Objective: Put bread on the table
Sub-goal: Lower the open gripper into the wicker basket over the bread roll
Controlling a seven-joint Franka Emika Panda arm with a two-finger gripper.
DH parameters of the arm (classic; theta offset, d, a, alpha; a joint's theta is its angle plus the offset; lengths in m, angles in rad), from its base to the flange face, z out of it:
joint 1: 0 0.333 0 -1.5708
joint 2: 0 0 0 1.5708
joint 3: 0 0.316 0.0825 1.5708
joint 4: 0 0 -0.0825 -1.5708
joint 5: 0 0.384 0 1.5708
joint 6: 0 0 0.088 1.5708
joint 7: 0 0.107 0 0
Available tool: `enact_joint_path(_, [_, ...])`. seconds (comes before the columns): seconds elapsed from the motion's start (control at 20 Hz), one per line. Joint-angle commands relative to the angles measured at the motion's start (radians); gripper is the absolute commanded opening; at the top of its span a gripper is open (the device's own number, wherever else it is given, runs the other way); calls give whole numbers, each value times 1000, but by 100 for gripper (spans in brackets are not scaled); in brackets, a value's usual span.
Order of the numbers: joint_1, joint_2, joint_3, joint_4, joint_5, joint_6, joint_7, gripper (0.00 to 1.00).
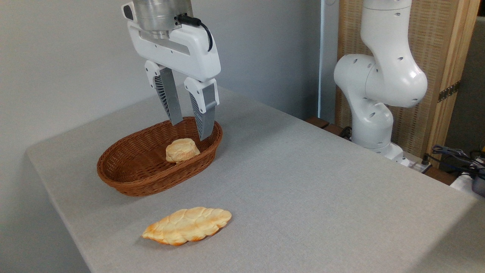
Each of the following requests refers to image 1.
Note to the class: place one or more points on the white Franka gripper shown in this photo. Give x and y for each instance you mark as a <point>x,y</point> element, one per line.
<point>197,57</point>

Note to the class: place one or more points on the small round bread roll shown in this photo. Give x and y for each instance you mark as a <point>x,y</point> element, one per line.
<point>182,150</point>

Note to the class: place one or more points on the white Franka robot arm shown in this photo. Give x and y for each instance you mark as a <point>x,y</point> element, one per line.
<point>379,76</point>

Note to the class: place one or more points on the long braided bread loaf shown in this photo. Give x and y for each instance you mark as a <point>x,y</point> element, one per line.
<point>187,225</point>

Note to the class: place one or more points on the brown wicker oval basket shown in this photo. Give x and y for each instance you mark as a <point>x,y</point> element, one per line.
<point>151,178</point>

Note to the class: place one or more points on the wooden woven folding screen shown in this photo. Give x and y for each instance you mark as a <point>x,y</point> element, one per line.
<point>435,38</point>

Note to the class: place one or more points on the metal screen hinge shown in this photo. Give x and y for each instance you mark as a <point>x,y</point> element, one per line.
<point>449,91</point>

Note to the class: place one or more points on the white vertical wall trim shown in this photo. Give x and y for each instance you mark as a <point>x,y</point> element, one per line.
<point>322,57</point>

